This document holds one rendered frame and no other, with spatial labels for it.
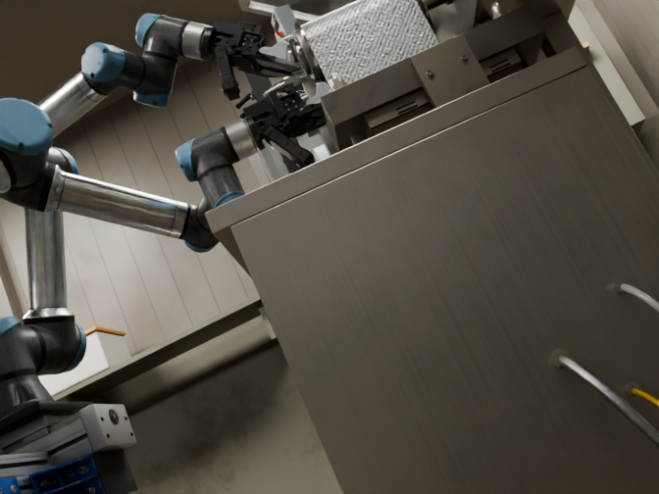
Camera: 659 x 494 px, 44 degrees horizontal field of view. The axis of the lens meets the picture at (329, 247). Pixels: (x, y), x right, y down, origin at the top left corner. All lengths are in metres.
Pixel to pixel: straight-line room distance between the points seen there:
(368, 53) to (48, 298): 0.91
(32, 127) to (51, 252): 0.54
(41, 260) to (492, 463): 1.17
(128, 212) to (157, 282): 3.71
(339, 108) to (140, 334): 4.06
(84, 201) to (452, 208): 0.73
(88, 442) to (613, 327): 1.02
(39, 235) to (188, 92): 3.72
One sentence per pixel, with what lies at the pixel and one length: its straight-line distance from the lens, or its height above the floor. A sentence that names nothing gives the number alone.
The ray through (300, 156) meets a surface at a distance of 1.58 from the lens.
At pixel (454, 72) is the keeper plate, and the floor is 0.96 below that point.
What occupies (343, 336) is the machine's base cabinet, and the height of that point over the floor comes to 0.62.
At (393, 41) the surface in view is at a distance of 1.69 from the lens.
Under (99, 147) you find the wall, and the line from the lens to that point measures 5.76.
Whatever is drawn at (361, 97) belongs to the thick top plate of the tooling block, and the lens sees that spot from 1.42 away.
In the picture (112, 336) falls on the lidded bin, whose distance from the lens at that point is 5.08.
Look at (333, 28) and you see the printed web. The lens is 1.71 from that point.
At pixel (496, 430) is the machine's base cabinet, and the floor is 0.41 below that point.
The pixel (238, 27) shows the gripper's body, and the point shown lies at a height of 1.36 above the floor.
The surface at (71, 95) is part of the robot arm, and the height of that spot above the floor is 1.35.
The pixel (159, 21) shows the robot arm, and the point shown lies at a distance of 1.82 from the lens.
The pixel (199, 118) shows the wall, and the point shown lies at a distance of 5.52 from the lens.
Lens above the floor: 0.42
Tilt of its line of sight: 16 degrees up
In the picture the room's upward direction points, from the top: 25 degrees counter-clockwise
